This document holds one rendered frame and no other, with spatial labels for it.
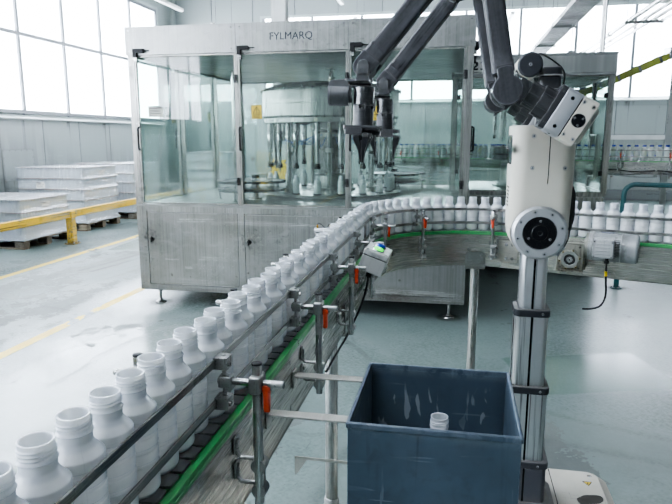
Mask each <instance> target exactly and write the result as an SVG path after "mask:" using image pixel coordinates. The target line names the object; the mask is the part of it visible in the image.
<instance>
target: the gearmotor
mask: <svg viewBox="0 0 672 504"><path fill-rule="evenodd" d="M639 251H640V236H639V235H632V234H618V233H610V232H593V231H590V233H589V232H587V234H586V239H583V238H570V237H569V240H568V242H567V244H566V246H565V249H564V250H563V251H562V252H561V253H560V254H559V255H558V256H556V271H561V273H562V274H566V273H567V272H573V273H583V270H585V267H586V259H587V260H595V261H604V264H605V271H604V276H605V294H604V299H603V301H602V303H601V304H600V305H598V306H596V307H592V308H582V309H583V310H592V309H597V308H599V307H601V306H602V305H603V303H604V302H605V299H606V296H607V264H609V262H618V263H630V264H636V263H637V262H638V259H639Z"/></svg>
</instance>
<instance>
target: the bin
mask: <svg viewBox="0 0 672 504"><path fill-rule="evenodd" d="M297 378H304V379H317V380H330V381H343V382H356V383H361V386H360V388H359V391H358V393H357V396H356V398H355V401H354V403H353V406H352V408H351V411H350V413H349V416H344V415H333V414H321V413H310V412H298V411H287V410H276V409H271V408H270V412H269V413H266V412H265V429H268V427H269V426H270V424H271V423H272V417H278V418H289V419H301V420H312V421H323V422H334V423H345V424H346V428H347V461H343V460H333V459H324V458H314V457H304V456H295V474H297V473H298V472H299V470H300V469H301V468H302V466H303V465H304V463H305V462H306V461H307V460H311V461H321V462H331V463H340V464H347V504H518V500H519V484H520V467H521V451H522V444H524V437H523V432H522V428H521V423H520V418H519V414H518V409H517V405H516V400H515V396H514V391H513V387H512V382H511V377H510V373H509V372H502V371H488V370H474V369H460V368H445V367H431V366H417V365H403V364H388V363H374V362H370V363H369V365H368V368H367V370H366V373H365V375H364V377H358V376H345V375H331V374H318V373H305V372H297V368H295V369H294V370H293V372H292V389H294V387H295V386H296V384H297ZM437 412H440V413H444V414H447V415H448V419H449V423H448V425H449V428H448V430H439V429H430V426H429V424H430V419H431V414H432V413H437Z"/></svg>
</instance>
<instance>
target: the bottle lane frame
mask: <svg viewBox="0 0 672 504"><path fill-rule="evenodd" d="M363 295H364V290H362V292H361V293H360V294H359V296H358V297H357V298H356V300H355V301H354V309H355V310H356V311H357V310H358V308H359V306H360V304H361V301H362V298H363ZM338 298H339V301H340V303H339V308H340V309H344V304H345V303H346V301H348V302H349V273H348V272H347V274H346V275H345V276H344V277H343V279H342V280H341V281H340V282H339V283H338V285H337V286H336V287H335V288H334V290H333V291H332V292H331V293H330V294H329V296H328V297H327V298H326V299H325V300H324V305H329V306H337V299H338ZM337 312H339V314H340V316H339V321H340V323H345V320H344V312H340V311H339V310H338V311H329V314H328V328H323V315H322V359H323V361H324V362H325V364H326V363H327V361H328V359H329V358H330V356H331V354H332V352H333V351H334V349H335V347H336V346H337V344H338V342H339V341H340V339H341V337H342V335H343V334H344V332H345V326H343V325H339V324H338V323H337ZM302 346H303V349H304V359H305V360H307V361H316V330H315V315H314V314H313V315H312V316H311V318H310V319H309V320H308V321H307V323H305V325H304V326H303V327H302V328H301V330H300V331H299V332H297V335H296V336H295V337H293V340H292V341H291V342H289V344H288V346H287V347H286V348H284V351H283V352H282V353H281V354H280V355H279V357H278V358H277V359H276V360H274V363H273V364H272V365H271V366H269V369H268V370H267V371H266V373H265V375H266V380H275V381H284V382H285V387H284V389H279V388H272V391H271V409H276V410H287V411H299V409H300V407H301V406H302V404H303V402H304V400H305V399H306V397H307V395H308V394H309V392H310V390H311V388H312V387H313V385H314V382H313V381H305V380H304V379H303V378H297V384H296V386H295V387H294V389H292V372H293V370H294V369H295V368H297V372H300V366H301V364H302V363H303V364H304V367H305V369H304V372H305V373H316V371H315V370H314V368H313V366H314V364H306V363H304V362H303V361H302V360H300V348H301V347H302ZM236 406H237V408H236V409H235V410H234V412H233V413H232V414H230V415H229V418H228V419H227V420H226V421H225V423H224V424H222V425H220V429H219V430H218V431H217V432H216V434H215V435H213V436H211V440H210V441H209V442H208V443H207V445H206V446H205V447H200V448H201V452H200V453H199V454H198V455H197V457H196V458H195V459H194V460H190V461H191V464H190V465H189V466H188V468H187V469H186V470H185V471H184V473H182V474H178V475H179V479H178V480H177V481H176V482H175V484H174V485H173V486H172V487H171V488H170V489H165V490H166V491H167V493H166V495H165V496H164V497H163V498H162V499H161V501H160V502H159V503H158V504H244V503H245V501H246V500H247V498H248V496H249V495H250V493H251V491H252V487H253V486H254V485H252V484H243V483H240V482H239V481H238V479H237V478H236V479H234V462H235V460H236V459H237V458H239V457H238V456H237V455H233V438H234V436H235V435H236V434H238V438H239V439H240V441H239V451H240V453H241V454H242V455H248V456H254V436H253V399H252V395H250V394H249V393H248V394H247V396H244V399H243V401H242V402H241V403H240V404H239V405H236ZM292 421H293V419H289V418H278V417H272V423H271V424H270V426H269V427H268V429H265V412H264V409H263V442H264V455H266V456H267V457H268V459H269V460H270V459H271V457H272V455H273V454H274V452H275V450H276V448H277V447H278V445H279V443H280V442H281V440H282V438H283V436H284V435H285V433H286V431H287V430H288V428H289V426H290V424H291V423H292ZM252 462H253V461H252V460H243V459H239V463H240V468H239V469H240V476H241V477H242V478H243V479H247V480H255V474H254V472H253V471H252V470H251V463H252Z"/></svg>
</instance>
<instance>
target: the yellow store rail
mask: <svg viewBox="0 0 672 504"><path fill-rule="evenodd" d="M135 204H136V198H132V199H127V200H121V201H116V202H110V203H105V204H100V205H94V206H89V207H84V208H78V209H71V210H65V211H62V212H57V213H51V214H46V215H41V216H35V217H30V218H25V219H19V220H14V221H9V222H3V223H0V232H4V231H9V230H14V229H19V228H24V227H28V226H33V225H38V224H43V223H48V222H53V221H57V220H62V219H66V229H67V241H68V243H67V242H66V243H65V244H69V245H75V244H79V243H80V241H77V229H76V217H77V216H82V215H86V214H91V213H96V212H101V211H106V210H111V209H116V208H120V207H125V206H130V205H135Z"/></svg>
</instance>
